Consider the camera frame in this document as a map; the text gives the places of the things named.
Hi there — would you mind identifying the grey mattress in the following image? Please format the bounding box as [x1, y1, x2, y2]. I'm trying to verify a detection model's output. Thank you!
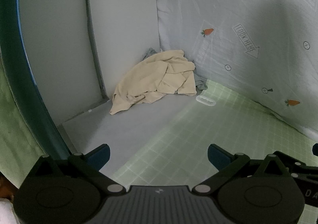
[58, 90, 199, 182]

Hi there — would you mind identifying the white plastic ring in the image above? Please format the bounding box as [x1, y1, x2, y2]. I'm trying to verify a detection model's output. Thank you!
[195, 95, 215, 107]

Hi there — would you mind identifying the grey upright cushion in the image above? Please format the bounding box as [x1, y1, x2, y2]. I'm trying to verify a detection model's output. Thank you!
[86, 0, 161, 101]

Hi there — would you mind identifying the teal bed rail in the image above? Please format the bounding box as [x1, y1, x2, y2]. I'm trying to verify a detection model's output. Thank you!
[0, 0, 72, 157]

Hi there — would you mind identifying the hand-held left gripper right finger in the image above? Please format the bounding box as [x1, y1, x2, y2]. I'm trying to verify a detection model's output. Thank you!
[193, 144, 294, 193]

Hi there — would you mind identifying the green cloth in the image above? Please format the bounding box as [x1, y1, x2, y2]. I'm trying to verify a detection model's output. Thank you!
[0, 62, 46, 185]

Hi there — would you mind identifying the carrot print blanket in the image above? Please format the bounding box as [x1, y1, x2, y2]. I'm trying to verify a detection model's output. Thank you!
[156, 0, 318, 145]

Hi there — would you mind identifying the grey patterned garment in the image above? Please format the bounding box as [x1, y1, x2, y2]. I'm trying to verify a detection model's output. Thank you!
[142, 48, 208, 91]

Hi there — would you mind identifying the beige garment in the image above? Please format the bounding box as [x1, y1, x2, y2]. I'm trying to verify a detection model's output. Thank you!
[109, 49, 197, 115]

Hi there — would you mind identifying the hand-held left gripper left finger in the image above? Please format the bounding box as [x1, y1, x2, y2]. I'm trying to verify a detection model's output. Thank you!
[30, 144, 126, 193]

